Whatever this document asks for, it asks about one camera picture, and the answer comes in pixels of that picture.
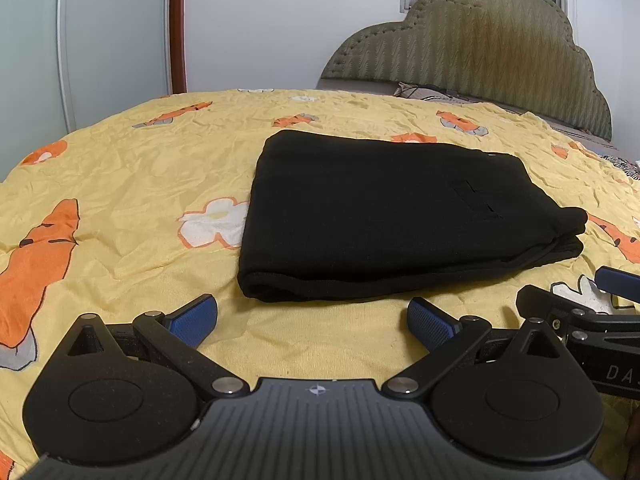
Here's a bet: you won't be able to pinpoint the yellow printed blanket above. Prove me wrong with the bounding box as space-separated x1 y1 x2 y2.
0 87 640 480

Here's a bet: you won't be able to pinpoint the glass wardrobe door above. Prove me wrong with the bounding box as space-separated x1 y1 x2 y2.
0 0 187 183

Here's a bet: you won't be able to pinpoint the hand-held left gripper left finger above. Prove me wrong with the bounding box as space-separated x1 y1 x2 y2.
64 294 252 403

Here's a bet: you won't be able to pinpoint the black pants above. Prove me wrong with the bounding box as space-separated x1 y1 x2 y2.
236 129 589 304

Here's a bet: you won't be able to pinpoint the patterned pillow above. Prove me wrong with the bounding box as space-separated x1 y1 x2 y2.
392 81 501 107

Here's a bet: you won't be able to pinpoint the black white striped cloth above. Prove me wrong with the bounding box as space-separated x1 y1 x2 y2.
601 153 640 182

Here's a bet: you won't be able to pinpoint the olive padded headboard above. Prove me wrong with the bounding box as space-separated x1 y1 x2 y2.
320 0 614 142

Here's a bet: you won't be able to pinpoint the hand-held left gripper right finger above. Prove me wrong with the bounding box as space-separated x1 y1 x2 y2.
381 296 567 403

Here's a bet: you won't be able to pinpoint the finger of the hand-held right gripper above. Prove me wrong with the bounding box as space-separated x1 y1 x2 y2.
595 266 640 306
516 285 640 347

